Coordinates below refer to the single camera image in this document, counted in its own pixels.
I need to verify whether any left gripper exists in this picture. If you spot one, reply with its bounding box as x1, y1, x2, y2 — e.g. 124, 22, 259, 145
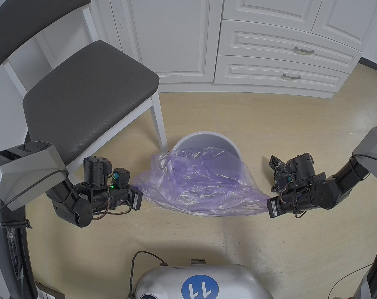
109, 186, 144, 213

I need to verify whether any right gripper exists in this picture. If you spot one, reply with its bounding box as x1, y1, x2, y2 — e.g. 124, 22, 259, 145
267, 195, 301, 219

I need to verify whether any black and white wrapper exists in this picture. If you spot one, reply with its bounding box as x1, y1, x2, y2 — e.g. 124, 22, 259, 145
269, 155, 293, 195

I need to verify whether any purple plastic bag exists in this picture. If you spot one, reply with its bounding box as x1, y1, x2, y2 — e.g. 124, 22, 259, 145
131, 147, 271, 218

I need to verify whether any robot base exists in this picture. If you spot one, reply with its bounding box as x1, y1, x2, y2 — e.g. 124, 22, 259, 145
126, 259, 274, 299

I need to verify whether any pale grey trash bin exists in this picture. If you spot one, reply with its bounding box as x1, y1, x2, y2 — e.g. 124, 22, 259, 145
171, 131, 243, 169

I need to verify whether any white chair dark grey seat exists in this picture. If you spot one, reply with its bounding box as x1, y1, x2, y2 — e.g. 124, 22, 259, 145
0, 0, 169, 175

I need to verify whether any white wardrobe with drawers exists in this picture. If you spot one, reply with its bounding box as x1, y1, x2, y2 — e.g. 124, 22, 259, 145
88, 0, 377, 99

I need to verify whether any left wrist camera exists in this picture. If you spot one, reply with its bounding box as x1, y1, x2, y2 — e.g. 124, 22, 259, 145
112, 168, 132, 190

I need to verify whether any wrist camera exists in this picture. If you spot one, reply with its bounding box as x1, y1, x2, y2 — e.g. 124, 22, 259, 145
278, 173, 296, 196
112, 168, 132, 190

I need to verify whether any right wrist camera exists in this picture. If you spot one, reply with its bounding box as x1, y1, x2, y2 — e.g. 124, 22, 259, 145
278, 173, 296, 196

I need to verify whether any black cable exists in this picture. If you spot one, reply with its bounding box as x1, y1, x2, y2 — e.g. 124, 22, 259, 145
130, 251, 168, 299
327, 263, 377, 299

